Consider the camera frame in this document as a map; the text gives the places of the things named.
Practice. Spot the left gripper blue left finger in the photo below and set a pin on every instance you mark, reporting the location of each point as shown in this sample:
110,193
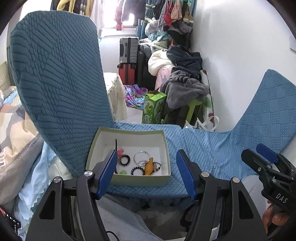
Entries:
105,172

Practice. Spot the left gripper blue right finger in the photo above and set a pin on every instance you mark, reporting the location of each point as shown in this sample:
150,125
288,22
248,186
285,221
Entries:
189,172

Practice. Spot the black patterned woven bangle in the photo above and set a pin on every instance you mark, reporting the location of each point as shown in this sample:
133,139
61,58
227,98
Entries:
124,160

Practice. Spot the pink ribbon hair clip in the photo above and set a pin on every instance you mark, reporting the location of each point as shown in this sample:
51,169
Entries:
120,153

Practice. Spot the orange gourd ornament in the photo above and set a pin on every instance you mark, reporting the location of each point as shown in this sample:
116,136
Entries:
149,167

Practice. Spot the pale green box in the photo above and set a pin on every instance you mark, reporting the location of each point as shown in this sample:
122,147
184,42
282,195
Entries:
154,142

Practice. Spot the silver ring bangle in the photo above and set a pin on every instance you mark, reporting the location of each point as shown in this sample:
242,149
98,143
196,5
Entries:
141,158

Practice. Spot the person right hand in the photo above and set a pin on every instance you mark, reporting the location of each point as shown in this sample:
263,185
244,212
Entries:
278,219

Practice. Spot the green plastic stool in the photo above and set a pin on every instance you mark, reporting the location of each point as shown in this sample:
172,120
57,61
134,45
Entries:
180,115

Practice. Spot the green cardboard carton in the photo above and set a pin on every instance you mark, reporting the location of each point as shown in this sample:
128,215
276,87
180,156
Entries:
154,103

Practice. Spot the grey fleece garment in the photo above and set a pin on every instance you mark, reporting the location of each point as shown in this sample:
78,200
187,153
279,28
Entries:
181,89

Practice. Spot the purple patterned cloth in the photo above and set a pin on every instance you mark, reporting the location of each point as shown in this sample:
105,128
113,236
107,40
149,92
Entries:
135,95

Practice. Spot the cream lace covered furniture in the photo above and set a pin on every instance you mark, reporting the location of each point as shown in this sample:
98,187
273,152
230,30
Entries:
116,95

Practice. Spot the patterned bed quilt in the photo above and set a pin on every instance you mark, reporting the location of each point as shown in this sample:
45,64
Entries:
21,143

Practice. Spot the dark navy jacket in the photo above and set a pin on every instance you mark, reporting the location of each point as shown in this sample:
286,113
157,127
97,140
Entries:
183,59

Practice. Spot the red suitcase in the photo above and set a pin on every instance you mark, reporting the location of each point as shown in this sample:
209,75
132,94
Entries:
127,73

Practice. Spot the white puffy jacket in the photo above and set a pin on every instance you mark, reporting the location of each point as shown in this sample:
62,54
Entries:
157,60

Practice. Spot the grey suitcase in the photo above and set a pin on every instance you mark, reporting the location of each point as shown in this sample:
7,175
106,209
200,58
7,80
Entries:
128,48

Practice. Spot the hanging clothes on rack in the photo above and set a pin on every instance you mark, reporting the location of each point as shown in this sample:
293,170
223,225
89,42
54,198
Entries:
89,8

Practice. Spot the white bag with straps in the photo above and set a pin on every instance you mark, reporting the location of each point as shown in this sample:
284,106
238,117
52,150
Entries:
203,123

